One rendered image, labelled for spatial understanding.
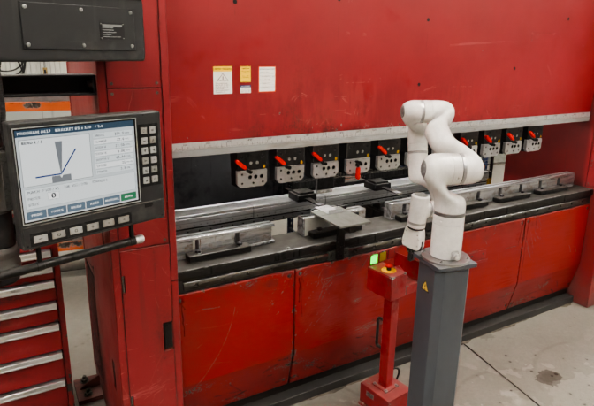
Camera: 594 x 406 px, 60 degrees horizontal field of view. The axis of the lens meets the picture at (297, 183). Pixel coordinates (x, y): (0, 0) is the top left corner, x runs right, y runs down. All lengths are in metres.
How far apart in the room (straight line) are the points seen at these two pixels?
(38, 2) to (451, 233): 1.56
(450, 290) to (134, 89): 1.40
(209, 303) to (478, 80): 1.94
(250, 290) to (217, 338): 0.26
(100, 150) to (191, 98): 0.68
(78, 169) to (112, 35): 0.40
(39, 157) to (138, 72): 0.54
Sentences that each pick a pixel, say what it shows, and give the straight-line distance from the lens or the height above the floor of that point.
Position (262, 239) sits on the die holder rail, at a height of 0.90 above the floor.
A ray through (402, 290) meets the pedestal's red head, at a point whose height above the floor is 0.69.
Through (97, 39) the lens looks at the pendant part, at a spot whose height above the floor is 1.81.
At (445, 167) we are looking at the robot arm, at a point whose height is 1.38.
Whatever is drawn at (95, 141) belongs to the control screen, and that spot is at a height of 1.53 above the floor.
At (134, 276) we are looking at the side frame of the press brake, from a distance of 2.11.
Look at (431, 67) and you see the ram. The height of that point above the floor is 1.71.
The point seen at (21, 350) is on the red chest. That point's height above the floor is 0.53.
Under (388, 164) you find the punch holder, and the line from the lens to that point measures 2.80.
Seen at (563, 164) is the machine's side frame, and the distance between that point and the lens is 4.27.
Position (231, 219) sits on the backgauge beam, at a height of 0.93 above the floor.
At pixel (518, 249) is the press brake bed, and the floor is 0.56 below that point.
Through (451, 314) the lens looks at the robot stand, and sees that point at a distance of 2.19.
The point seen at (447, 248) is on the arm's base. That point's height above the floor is 1.06.
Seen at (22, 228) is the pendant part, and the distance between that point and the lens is 1.61.
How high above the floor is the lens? 1.81
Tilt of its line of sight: 15 degrees down
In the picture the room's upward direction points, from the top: 1 degrees clockwise
